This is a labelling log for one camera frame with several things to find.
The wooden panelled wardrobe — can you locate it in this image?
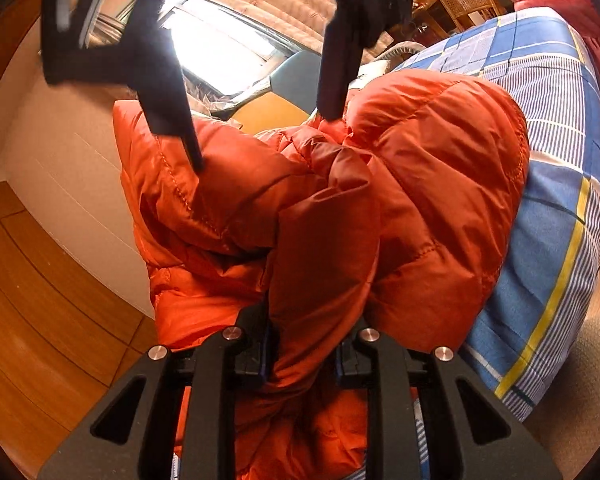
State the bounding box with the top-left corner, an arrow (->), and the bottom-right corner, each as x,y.
0,182 -> 160,466

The orange puffer jacket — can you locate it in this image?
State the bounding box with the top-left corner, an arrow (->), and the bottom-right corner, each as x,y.
112,69 -> 531,480

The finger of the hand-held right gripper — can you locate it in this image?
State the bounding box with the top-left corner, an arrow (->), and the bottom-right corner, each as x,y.
41,0 -> 204,171
317,0 -> 417,122

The grey-blue chair back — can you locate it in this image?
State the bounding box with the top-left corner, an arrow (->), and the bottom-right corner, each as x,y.
269,50 -> 327,117

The bright window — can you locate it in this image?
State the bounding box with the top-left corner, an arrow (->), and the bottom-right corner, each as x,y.
157,0 -> 301,102

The grey hose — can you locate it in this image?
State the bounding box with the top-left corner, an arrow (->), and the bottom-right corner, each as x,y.
377,41 -> 427,65

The blue checked bed sheet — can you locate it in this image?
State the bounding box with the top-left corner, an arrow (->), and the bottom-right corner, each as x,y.
167,7 -> 600,480

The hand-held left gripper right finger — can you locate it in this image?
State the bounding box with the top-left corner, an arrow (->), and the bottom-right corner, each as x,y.
334,327 -> 563,480

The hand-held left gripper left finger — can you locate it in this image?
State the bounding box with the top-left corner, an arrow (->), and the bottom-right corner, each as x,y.
37,305 -> 281,480

